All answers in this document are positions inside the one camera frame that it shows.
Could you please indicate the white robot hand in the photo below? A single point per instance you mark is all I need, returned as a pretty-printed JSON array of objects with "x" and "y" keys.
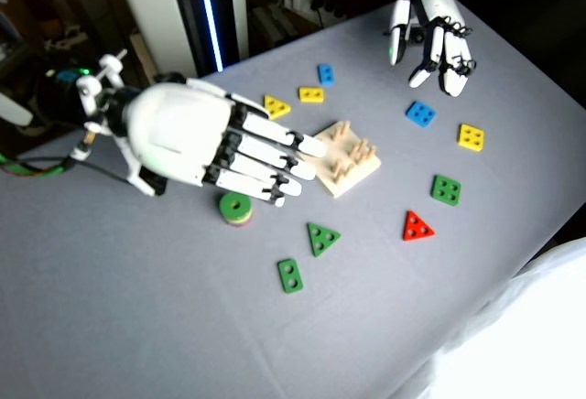
[
  {"x": 178, "y": 133},
  {"x": 441, "y": 5}
]

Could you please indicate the yellow triangle block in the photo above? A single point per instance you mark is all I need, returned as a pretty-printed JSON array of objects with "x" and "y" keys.
[{"x": 277, "y": 107}]

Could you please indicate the blue square block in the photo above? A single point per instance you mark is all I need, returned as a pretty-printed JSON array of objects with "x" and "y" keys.
[{"x": 420, "y": 114}]

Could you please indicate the blue rectangle block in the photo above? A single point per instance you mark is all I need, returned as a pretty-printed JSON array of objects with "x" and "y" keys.
[{"x": 326, "y": 74}]

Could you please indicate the yellow square block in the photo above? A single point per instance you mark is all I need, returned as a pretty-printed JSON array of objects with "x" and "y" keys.
[{"x": 471, "y": 137}]

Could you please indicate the yellow rectangle block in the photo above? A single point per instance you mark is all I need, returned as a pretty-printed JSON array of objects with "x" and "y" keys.
[{"x": 311, "y": 94}]

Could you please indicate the wooden peg board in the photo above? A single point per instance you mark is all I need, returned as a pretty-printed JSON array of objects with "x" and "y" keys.
[{"x": 348, "y": 179}]

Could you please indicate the green triangle block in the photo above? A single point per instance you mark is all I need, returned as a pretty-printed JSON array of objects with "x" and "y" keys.
[{"x": 321, "y": 237}]

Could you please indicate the green rectangle block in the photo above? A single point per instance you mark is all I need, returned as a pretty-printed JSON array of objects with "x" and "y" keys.
[{"x": 289, "y": 275}]

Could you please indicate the green square block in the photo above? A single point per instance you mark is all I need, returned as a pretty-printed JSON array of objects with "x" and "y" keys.
[{"x": 446, "y": 190}]

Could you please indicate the red triangle block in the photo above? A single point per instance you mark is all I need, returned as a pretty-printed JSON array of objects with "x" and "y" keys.
[{"x": 417, "y": 227}]

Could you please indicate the blue light strip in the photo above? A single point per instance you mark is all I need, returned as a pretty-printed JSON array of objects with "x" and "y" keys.
[{"x": 209, "y": 14}]

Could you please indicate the white cabinet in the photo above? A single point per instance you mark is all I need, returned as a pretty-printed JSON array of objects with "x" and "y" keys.
[{"x": 155, "y": 5}]

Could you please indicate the grey table cloth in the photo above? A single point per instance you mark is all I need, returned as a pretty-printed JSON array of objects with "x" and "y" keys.
[{"x": 160, "y": 303}]

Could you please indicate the white fabric cover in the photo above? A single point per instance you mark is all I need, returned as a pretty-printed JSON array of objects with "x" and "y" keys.
[{"x": 517, "y": 339}]

